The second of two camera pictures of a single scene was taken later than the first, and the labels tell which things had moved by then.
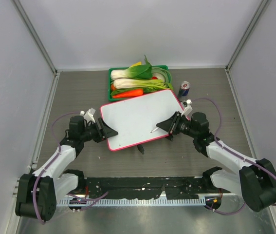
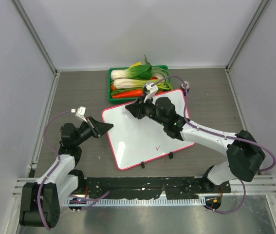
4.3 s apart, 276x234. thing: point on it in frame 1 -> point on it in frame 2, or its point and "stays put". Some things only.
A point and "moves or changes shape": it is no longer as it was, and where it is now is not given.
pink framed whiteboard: (135, 119) moves or changes shape
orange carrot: (137, 92) stays put
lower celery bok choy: (129, 83) stays put
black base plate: (150, 187) stays put
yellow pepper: (137, 64) stays put
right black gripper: (170, 126) -> (137, 109)
